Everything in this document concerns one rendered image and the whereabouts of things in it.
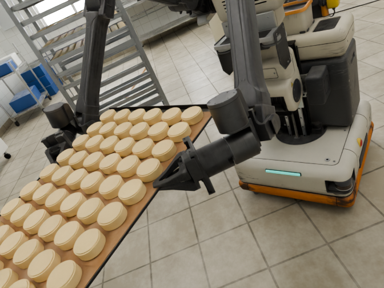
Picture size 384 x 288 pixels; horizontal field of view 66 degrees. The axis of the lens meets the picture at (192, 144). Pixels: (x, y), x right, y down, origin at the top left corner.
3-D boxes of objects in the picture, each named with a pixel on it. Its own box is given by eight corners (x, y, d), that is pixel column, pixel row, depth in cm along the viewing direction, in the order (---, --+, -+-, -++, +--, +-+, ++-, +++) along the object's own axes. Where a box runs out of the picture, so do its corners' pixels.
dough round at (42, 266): (44, 287, 47) (36, 280, 46) (29, 278, 50) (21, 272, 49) (67, 258, 50) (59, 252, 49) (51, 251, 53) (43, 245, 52)
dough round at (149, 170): (168, 166, 58) (163, 159, 57) (152, 185, 56) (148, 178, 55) (151, 163, 62) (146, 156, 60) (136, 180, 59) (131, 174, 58)
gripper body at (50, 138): (39, 142, 82) (45, 130, 88) (61, 168, 88) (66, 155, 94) (60, 132, 82) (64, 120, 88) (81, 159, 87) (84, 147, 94)
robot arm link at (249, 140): (268, 155, 53) (258, 145, 58) (255, 122, 51) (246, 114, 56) (234, 172, 53) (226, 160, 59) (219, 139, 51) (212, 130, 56)
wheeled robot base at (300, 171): (276, 127, 223) (268, 99, 210) (375, 129, 183) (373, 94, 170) (239, 192, 184) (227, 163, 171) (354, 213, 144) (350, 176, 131)
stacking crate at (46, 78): (40, 83, 634) (34, 74, 624) (57, 75, 633) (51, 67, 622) (32, 92, 583) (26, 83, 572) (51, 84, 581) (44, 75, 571)
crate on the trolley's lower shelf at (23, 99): (22, 103, 550) (15, 94, 540) (41, 94, 553) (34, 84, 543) (16, 113, 502) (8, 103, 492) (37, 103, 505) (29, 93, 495)
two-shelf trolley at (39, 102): (26, 110, 572) (-16, 56, 514) (52, 98, 576) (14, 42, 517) (16, 127, 501) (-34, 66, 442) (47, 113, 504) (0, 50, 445)
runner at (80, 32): (126, 14, 199) (124, 9, 197) (126, 14, 197) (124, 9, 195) (38, 55, 195) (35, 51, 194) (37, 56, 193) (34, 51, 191)
